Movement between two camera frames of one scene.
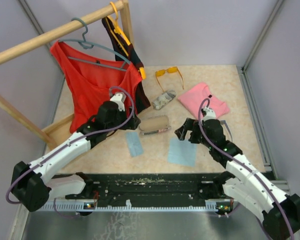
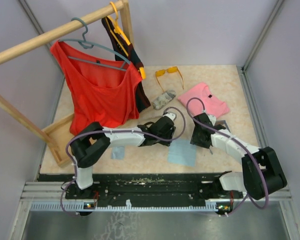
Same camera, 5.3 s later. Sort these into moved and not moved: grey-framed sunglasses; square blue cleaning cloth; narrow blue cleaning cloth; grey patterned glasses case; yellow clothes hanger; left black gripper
Moved: left black gripper; narrow blue cleaning cloth
Not moved: grey-framed sunglasses; grey patterned glasses case; yellow clothes hanger; square blue cleaning cloth
